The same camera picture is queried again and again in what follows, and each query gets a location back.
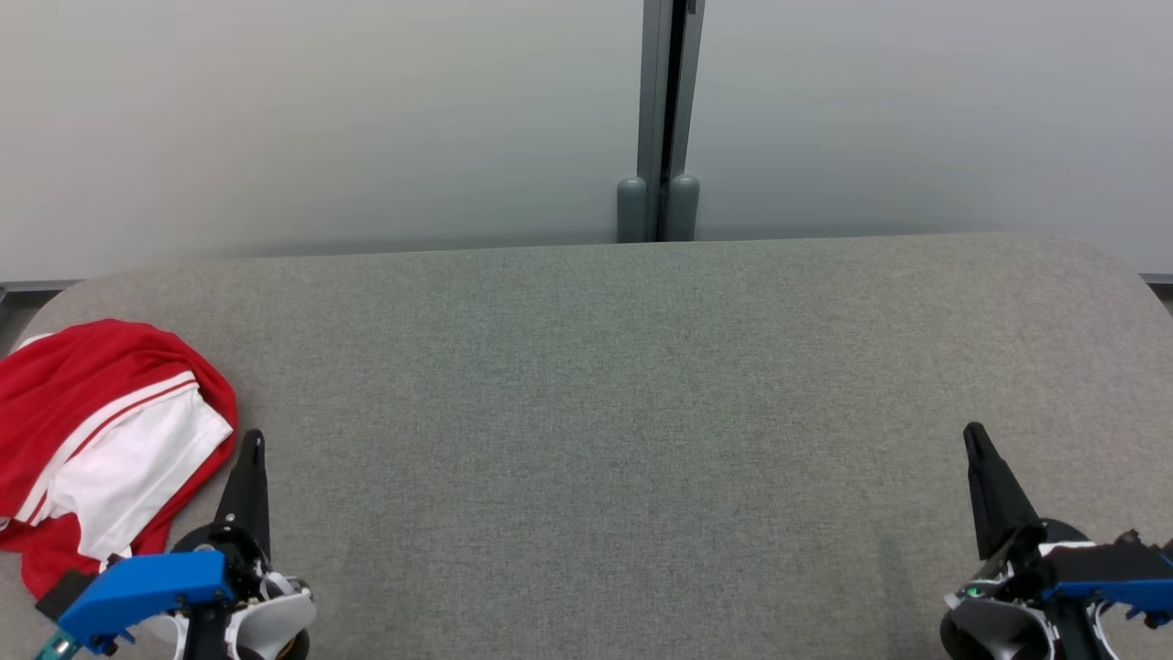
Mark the grey cylindrical post bumper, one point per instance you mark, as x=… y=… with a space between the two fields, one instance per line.
x=631 y=211
x=684 y=209

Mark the red basketball jersey number 23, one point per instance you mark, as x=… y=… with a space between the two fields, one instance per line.
x=110 y=385

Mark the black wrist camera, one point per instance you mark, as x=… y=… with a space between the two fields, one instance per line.
x=1100 y=561
x=66 y=591

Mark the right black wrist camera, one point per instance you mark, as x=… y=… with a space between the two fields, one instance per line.
x=1100 y=561

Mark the grey metal door post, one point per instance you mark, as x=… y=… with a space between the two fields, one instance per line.
x=662 y=92

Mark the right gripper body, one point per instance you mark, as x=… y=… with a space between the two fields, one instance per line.
x=994 y=623

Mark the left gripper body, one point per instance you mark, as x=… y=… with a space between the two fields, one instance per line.
x=249 y=561

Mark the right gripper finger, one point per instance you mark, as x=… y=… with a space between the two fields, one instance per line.
x=994 y=500

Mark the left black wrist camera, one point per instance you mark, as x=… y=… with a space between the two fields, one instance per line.
x=66 y=591

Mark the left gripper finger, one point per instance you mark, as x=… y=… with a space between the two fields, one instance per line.
x=249 y=486

